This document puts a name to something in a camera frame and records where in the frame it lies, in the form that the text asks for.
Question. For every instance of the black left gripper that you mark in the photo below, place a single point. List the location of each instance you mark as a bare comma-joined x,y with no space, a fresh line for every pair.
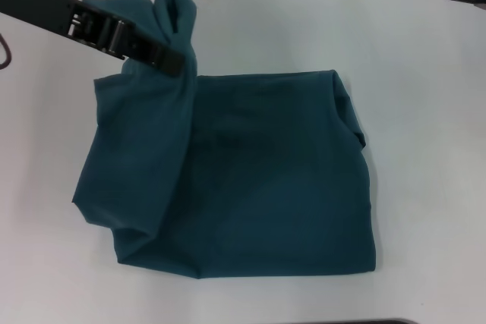
38,1

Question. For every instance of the teal t-shirt with cream print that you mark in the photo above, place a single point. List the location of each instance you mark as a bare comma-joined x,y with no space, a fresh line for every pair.
247,172

